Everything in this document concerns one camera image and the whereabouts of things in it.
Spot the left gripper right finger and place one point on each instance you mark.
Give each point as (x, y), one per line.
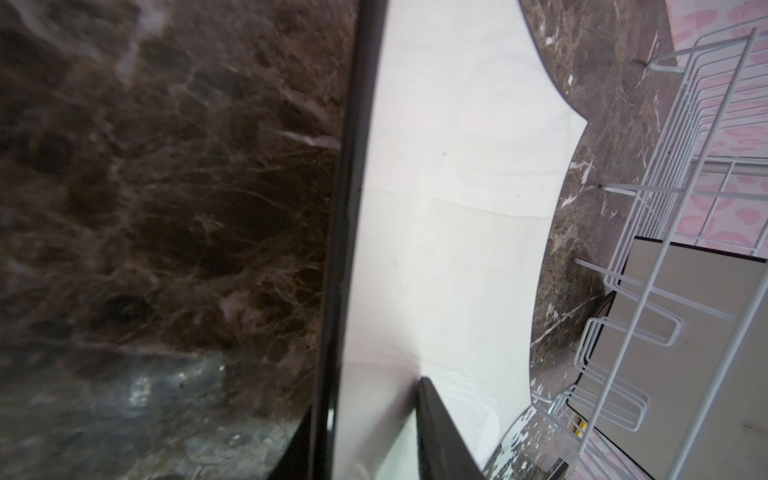
(442, 454)

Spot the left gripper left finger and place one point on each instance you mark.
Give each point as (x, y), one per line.
(294, 463)

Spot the white square plate black rim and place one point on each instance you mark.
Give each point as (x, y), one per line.
(456, 145)

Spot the white wire dish rack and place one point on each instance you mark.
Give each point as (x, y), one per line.
(705, 186)

